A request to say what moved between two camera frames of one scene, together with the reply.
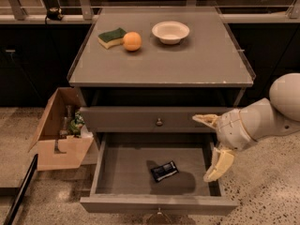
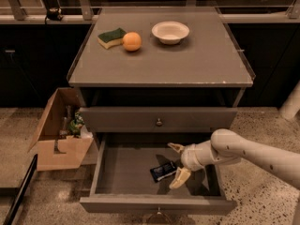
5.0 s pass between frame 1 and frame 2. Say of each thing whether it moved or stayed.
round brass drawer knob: stayed
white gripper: moved
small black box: stayed
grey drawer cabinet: stayed
